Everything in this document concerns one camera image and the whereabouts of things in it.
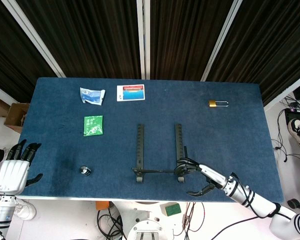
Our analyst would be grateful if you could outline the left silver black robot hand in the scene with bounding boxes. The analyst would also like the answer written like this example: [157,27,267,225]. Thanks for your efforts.
[0,139,44,196]

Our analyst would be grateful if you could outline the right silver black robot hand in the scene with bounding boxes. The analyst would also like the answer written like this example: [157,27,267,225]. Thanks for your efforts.
[173,157,228,198]

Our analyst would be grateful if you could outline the black folding stand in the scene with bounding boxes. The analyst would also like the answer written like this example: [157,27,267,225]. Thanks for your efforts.
[131,123,191,185]

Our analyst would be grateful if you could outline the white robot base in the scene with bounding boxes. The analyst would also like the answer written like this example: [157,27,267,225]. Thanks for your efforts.
[113,199,177,240]

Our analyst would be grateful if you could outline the blue felt table cover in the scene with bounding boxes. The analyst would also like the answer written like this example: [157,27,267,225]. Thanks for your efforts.
[19,76,285,204]

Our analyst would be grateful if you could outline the green tan block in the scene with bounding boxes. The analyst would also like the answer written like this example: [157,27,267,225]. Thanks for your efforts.
[160,202,182,217]

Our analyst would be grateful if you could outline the brown cardboard box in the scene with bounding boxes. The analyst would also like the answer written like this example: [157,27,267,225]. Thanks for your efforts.
[3,102,31,134]

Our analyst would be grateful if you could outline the brass padlock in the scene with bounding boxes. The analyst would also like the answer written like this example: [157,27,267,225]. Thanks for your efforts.
[207,99,230,109]

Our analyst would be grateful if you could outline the black caster wheel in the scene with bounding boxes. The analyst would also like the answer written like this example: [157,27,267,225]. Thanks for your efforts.
[286,198,300,210]

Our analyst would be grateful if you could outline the orange block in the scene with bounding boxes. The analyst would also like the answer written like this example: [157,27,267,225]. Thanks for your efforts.
[95,200,111,211]

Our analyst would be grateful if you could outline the green sachet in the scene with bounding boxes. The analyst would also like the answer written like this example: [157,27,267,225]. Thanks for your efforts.
[83,114,104,137]

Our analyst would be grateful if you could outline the black white sneaker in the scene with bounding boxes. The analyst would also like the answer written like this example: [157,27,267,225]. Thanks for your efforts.
[287,118,300,151]

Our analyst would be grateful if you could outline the blue white crumpled packet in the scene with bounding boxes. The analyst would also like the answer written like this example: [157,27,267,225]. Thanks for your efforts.
[79,86,106,105]

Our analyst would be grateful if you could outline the red blue picture card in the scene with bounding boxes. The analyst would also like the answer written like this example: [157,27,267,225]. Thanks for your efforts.
[116,84,146,102]

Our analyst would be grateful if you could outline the black ribbed curtain panel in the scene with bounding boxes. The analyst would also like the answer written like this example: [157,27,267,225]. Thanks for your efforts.
[14,0,143,80]
[0,0,59,104]
[206,0,300,106]
[149,0,234,81]

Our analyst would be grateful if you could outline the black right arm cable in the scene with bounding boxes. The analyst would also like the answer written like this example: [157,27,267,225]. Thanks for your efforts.
[228,171,292,240]

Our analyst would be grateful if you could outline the black floor cables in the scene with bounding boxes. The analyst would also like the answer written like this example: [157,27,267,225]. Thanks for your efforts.
[271,93,300,167]

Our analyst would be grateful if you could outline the white frame post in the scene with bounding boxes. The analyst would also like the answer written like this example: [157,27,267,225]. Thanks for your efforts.
[136,0,151,80]
[200,0,244,82]
[263,76,300,112]
[0,0,66,78]
[0,81,15,107]

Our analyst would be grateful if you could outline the black cables under base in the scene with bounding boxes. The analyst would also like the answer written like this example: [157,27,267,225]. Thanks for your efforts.
[96,201,217,240]

